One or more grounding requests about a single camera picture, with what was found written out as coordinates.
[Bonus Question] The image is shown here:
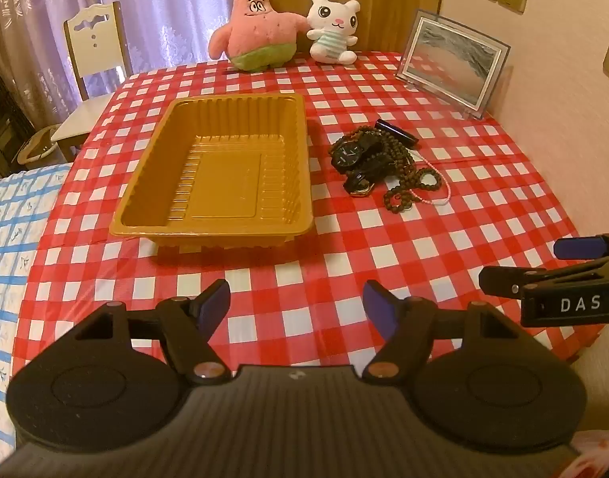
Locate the white wooden chair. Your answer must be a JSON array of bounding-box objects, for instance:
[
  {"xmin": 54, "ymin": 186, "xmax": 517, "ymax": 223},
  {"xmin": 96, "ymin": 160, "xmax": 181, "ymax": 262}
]
[{"xmin": 50, "ymin": 1, "xmax": 133, "ymax": 160}]

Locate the red white checkered tablecloth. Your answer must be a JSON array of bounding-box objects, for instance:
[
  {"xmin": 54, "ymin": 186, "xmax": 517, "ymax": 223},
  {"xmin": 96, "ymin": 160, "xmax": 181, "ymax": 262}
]
[{"xmin": 13, "ymin": 50, "xmax": 604, "ymax": 374}]

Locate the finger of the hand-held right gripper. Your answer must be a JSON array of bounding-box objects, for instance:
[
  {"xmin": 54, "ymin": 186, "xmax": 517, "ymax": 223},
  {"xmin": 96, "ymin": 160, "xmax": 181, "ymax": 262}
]
[
  {"xmin": 554, "ymin": 232, "xmax": 609, "ymax": 261},
  {"xmin": 478, "ymin": 254, "xmax": 609, "ymax": 300}
]

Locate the pink white bead string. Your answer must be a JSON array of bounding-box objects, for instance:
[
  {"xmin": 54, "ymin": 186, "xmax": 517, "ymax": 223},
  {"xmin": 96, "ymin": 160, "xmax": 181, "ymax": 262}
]
[{"xmin": 409, "ymin": 152, "xmax": 453, "ymax": 208}]

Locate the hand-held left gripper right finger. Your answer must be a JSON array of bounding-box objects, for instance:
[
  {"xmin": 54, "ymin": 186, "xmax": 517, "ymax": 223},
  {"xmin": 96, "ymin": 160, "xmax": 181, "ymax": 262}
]
[{"xmin": 363, "ymin": 280, "xmax": 523, "ymax": 384}]

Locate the black wrist watch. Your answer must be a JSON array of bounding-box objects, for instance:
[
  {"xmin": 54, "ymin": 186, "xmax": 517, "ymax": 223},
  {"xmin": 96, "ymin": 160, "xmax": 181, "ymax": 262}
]
[{"xmin": 332, "ymin": 137, "xmax": 386, "ymax": 176}]

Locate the pink starfish plush toy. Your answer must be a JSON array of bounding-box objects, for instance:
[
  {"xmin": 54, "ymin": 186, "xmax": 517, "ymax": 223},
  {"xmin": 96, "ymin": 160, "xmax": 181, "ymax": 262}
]
[{"xmin": 207, "ymin": 0, "xmax": 309, "ymax": 73}]

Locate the black gold key fob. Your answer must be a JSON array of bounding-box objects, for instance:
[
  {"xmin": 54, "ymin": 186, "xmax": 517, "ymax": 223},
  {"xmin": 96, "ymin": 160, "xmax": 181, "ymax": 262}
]
[{"xmin": 343, "ymin": 172, "xmax": 376, "ymax": 198}]

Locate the wooden door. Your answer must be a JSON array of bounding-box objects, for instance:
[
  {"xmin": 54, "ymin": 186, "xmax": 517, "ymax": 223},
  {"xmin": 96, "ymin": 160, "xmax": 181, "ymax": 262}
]
[{"xmin": 242, "ymin": 0, "xmax": 447, "ymax": 53}]

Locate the orange plastic tray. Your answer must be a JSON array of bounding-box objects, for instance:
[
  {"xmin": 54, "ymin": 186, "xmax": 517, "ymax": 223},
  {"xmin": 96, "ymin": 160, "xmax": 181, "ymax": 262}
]
[{"xmin": 109, "ymin": 93, "xmax": 315, "ymax": 255}]

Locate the brown bead necklace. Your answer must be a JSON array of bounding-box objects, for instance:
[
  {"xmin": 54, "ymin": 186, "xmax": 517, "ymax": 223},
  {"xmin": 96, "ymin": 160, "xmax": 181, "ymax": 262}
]
[{"xmin": 381, "ymin": 144, "xmax": 442, "ymax": 215}]

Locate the beige waste basket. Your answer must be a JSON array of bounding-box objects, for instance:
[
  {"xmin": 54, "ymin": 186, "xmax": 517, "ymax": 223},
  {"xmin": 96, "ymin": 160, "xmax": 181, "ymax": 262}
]
[{"xmin": 18, "ymin": 124, "xmax": 62, "ymax": 165}]

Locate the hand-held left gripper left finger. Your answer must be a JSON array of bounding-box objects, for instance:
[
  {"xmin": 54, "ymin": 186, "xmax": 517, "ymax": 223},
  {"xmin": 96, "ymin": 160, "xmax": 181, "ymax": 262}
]
[{"xmin": 73, "ymin": 279, "xmax": 233, "ymax": 386}]

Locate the white bunny plush toy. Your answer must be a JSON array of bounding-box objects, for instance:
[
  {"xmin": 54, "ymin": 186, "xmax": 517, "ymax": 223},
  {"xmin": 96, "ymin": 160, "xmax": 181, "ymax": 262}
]
[{"xmin": 304, "ymin": 0, "xmax": 361, "ymax": 65}]

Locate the blue checkered bed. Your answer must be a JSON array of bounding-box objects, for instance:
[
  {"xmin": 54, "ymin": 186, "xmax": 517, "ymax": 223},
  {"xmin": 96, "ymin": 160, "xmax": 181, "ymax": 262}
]
[{"xmin": 0, "ymin": 164, "xmax": 73, "ymax": 439}]

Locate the purple lace curtain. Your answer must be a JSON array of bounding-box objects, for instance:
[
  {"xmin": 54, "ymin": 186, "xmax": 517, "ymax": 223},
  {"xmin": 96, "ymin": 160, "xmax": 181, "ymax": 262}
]
[{"xmin": 0, "ymin": 0, "xmax": 246, "ymax": 125}]

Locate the sand art picture frame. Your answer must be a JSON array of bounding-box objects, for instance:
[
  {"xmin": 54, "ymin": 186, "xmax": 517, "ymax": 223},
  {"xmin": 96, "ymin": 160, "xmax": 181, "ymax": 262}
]
[{"xmin": 395, "ymin": 9, "xmax": 512, "ymax": 120}]

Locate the small black tube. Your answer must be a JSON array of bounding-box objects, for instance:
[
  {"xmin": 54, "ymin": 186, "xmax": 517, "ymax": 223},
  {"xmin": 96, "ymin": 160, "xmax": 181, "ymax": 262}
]
[{"xmin": 374, "ymin": 118, "xmax": 419, "ymax": 148}]

